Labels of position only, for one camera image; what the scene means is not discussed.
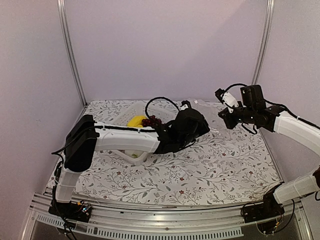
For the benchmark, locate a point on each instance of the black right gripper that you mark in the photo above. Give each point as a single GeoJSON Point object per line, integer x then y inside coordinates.
{"type": "Point", "coordinates": [231, 124]}

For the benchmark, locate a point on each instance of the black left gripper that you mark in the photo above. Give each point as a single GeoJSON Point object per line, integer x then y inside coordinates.
{"type": "Point", "coordinates": [204, 128]}

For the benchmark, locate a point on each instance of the white plastic mesh basket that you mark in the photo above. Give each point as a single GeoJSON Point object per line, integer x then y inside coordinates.
{"type": "Point", "coordinates": [138, 108]}

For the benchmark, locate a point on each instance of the yellow toy banana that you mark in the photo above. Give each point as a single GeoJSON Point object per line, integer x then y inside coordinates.
{"type": "Point", "coordinates": [136, 121]}

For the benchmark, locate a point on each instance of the clear zip top bag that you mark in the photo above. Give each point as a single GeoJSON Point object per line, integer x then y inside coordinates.
{"type": "Point", "coordinates": [210, 110]}

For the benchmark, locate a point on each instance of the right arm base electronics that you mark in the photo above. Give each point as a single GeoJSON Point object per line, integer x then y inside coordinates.
{"type": "Point", "coordinates": [269, 208]}

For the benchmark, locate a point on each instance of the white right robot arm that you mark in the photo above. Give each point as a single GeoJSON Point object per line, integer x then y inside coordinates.
{"type": "Point", "coordinates": [294, 141]}

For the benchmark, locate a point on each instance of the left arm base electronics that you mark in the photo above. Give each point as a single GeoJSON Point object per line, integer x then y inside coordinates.
{"type": "Point", "coordinates": [78, 211]}

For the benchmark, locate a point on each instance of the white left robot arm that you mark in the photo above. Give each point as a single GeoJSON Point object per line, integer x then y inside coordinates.
{"type": "Point", "coordinates": [89, 136]}

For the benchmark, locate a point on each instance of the dark red toy grapes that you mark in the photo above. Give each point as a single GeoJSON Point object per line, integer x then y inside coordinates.
{"type": "Point", "coordinates": [151, 121]}

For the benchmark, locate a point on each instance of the floral patterned table mat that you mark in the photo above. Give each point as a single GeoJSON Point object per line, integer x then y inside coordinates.
{"type": "Point", "coordinates": [213, 171]}

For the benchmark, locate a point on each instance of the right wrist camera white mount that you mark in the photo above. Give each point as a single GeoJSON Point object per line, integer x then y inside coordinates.
{"type": "Point", "coordinates": [227, 99]}

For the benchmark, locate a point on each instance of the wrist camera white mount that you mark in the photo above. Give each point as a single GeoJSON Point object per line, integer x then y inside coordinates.
{"type": "Point", "coordinates": [185, 104]}
{"type": "Point", "coordinates": [227, 99]}

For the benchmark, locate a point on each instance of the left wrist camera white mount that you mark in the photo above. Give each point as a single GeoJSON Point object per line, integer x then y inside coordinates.
{"type": "Point", "coordinates": [185, 104]}

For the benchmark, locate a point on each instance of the right aluminium frame post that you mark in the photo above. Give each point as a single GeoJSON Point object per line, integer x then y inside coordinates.
{"type": "Point", "coordinates": [267, 25]}

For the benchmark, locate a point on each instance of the aluminium frame post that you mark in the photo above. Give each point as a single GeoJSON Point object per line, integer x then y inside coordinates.
{"type": "Point", "coordinates": [267, 25]}
{"type": "Point", "coordinates": [61, 7]}

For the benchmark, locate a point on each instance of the aluminium front rail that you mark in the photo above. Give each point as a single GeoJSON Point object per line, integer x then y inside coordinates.
{"type": "Point", "coordinates": [116, 220]}

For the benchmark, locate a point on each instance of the left aluminium frame post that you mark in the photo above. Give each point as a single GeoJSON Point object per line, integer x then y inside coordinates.
{"type": "Point", "coordinates": [61, 7]}

